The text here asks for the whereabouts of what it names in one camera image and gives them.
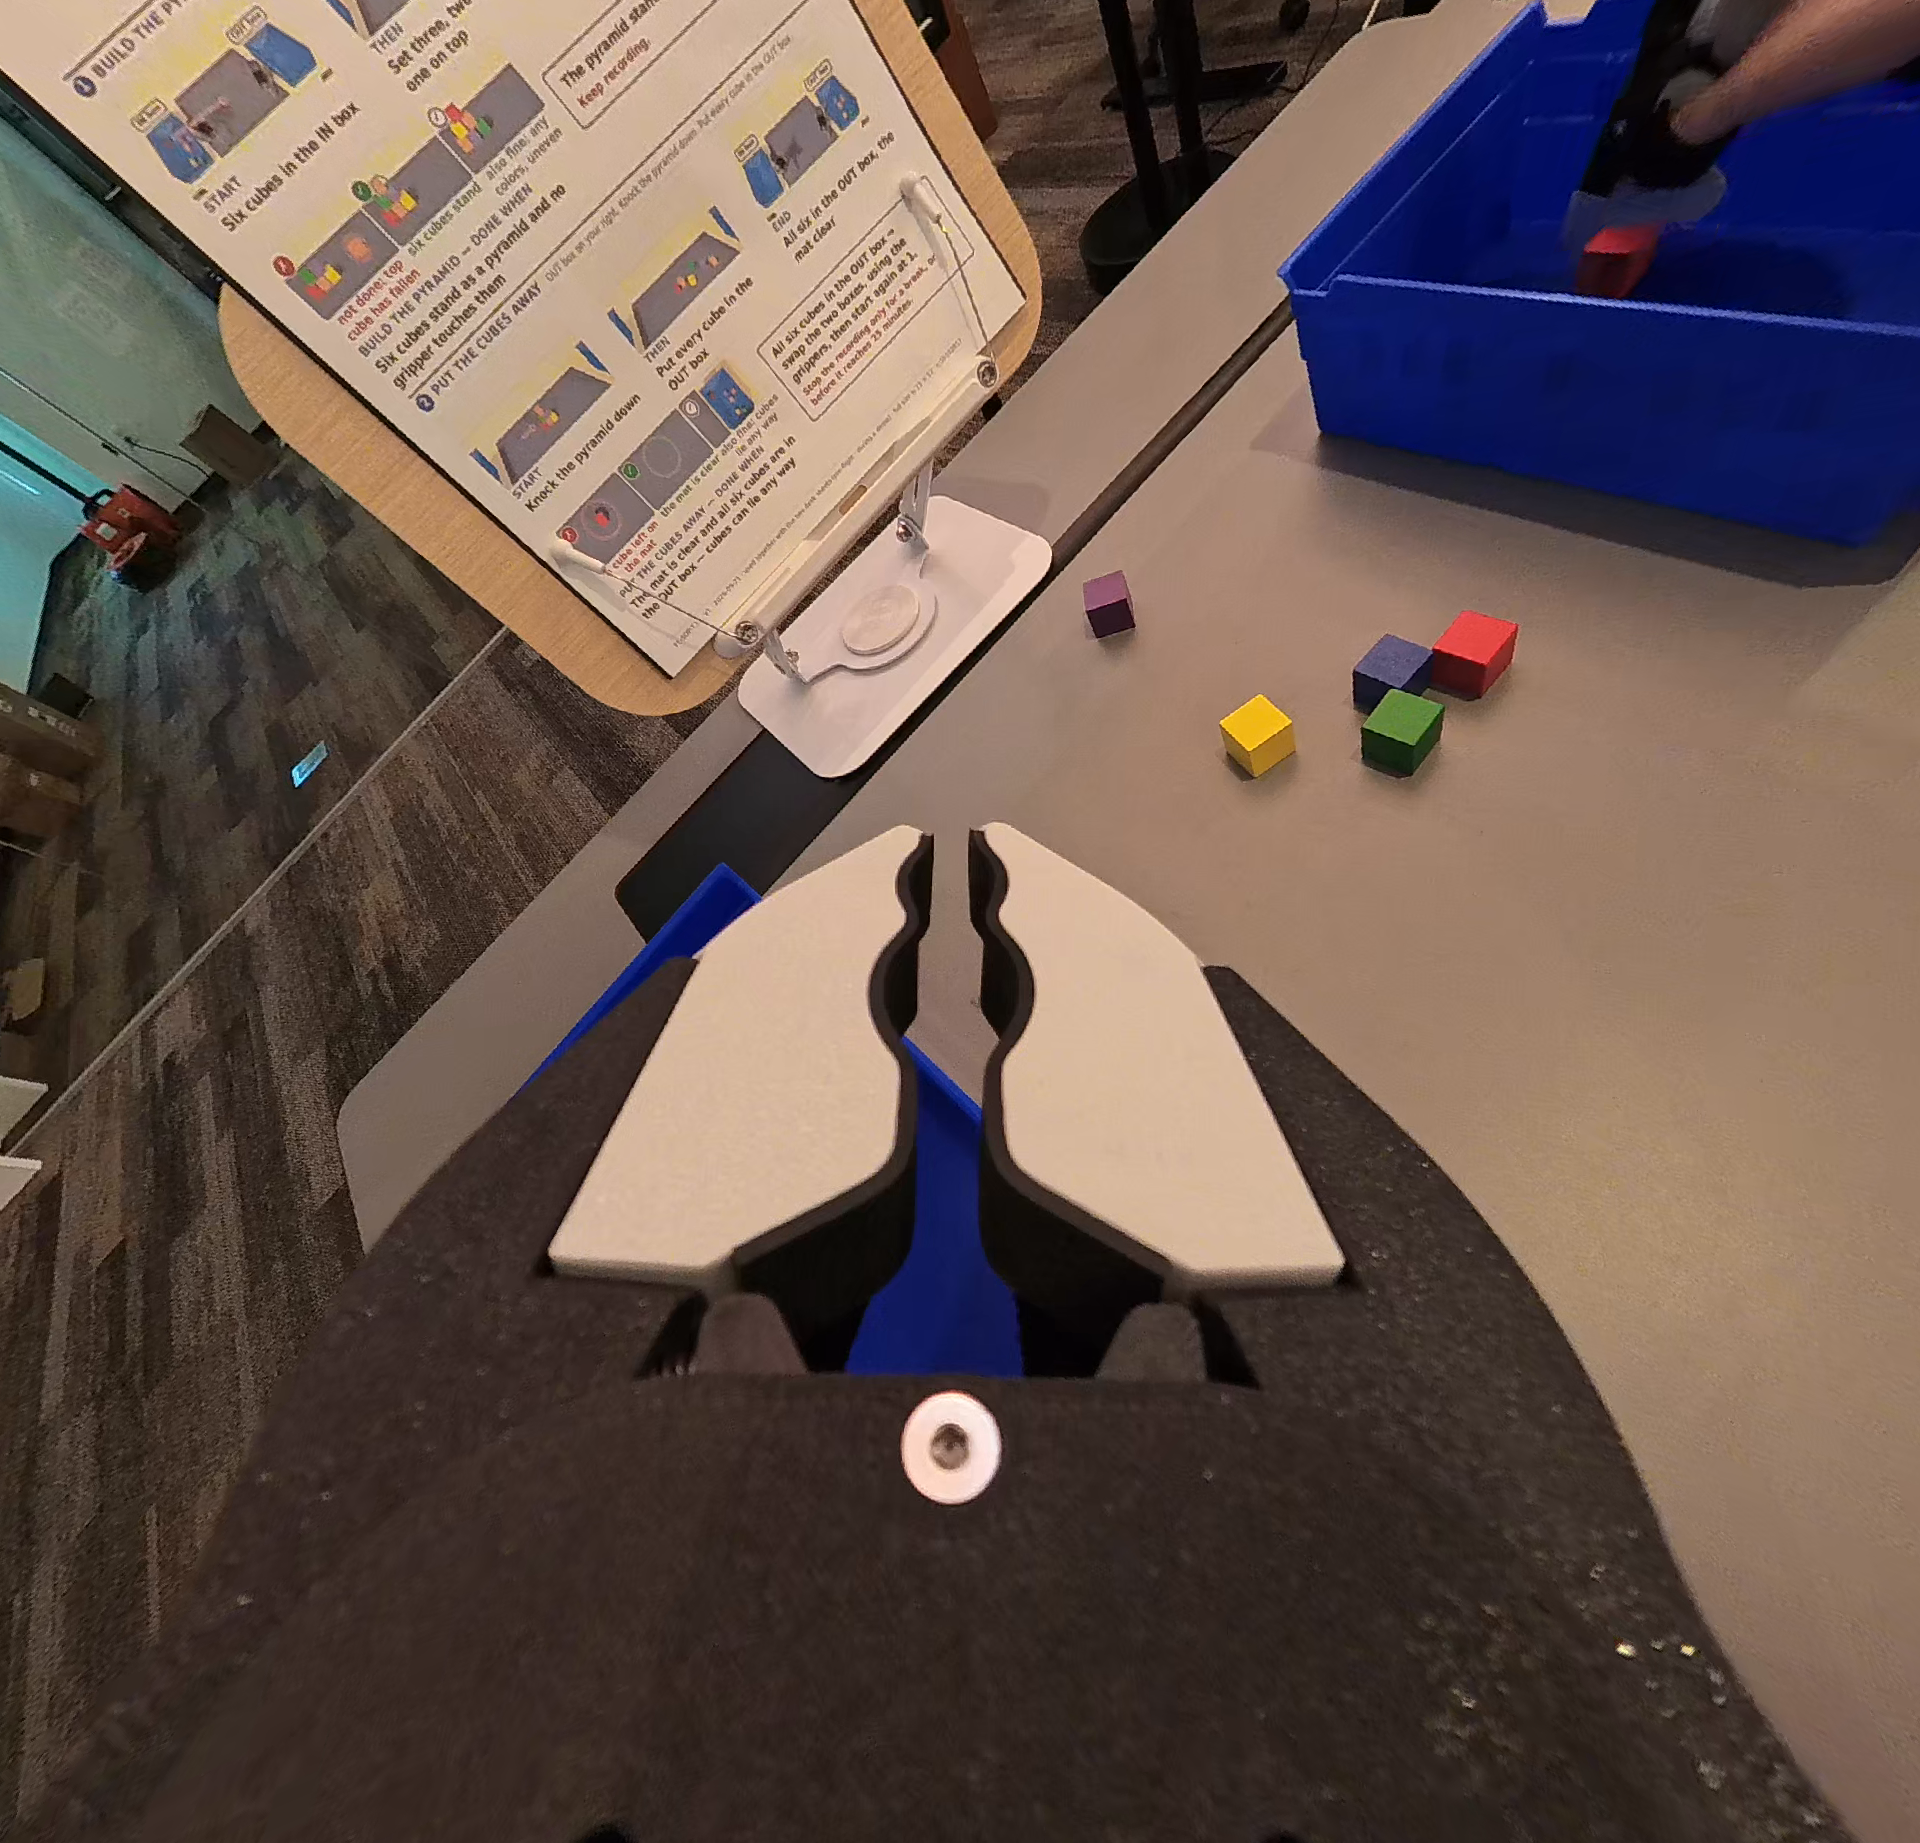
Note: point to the green wooden cube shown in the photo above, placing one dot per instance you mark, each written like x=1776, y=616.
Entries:
x=1401, y=733

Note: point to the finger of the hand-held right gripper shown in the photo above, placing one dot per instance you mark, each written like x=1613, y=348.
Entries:
x=1597, y=222
x=1679, y=200

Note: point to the blue plastic bin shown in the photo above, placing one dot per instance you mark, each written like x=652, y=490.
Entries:
x=1574, y=387
x=945, y=1215

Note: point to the orange wooden cube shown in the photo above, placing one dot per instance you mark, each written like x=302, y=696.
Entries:
x=1619, y=261

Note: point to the blue wooden cube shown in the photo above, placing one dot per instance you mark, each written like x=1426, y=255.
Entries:
x=1387, y=670

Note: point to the red air mover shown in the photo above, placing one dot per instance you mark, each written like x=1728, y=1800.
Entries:
x=132, y=526

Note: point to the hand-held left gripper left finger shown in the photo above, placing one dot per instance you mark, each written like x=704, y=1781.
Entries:
x=735, y=1109

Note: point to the yellow wooden cube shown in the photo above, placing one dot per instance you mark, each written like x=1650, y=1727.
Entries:
x=1257, y=737

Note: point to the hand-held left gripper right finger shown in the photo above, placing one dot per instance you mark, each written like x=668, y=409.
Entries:
x=1155, y=1109

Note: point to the single cardboard box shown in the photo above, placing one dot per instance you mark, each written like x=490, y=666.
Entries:
x=228, y=445

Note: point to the purple wooden cube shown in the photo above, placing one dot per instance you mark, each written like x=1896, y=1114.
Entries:
x=1109, y=605

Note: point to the white side table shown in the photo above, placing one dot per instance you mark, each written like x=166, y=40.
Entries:
x=19, y=1138

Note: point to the large cardboard box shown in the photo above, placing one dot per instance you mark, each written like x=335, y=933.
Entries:
x=45, y=748

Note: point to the red wooden cube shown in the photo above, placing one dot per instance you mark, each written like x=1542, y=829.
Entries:
x=1475, y=654

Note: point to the printed instruction sheet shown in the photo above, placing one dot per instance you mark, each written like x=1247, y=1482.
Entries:
x=526, y=253

